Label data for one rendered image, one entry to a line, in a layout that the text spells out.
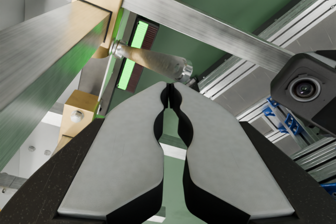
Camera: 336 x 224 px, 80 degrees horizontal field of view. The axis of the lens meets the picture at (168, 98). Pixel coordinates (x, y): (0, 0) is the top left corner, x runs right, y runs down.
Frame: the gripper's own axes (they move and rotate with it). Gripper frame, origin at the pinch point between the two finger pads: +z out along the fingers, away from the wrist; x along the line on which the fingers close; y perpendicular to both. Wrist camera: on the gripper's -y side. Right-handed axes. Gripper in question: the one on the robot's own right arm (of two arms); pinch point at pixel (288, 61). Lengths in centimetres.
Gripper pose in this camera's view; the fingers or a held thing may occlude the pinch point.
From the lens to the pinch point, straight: 36.4
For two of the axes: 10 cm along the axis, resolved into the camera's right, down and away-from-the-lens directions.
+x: 3.9, -7.8, -5.0
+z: -0.2, -5.5, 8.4
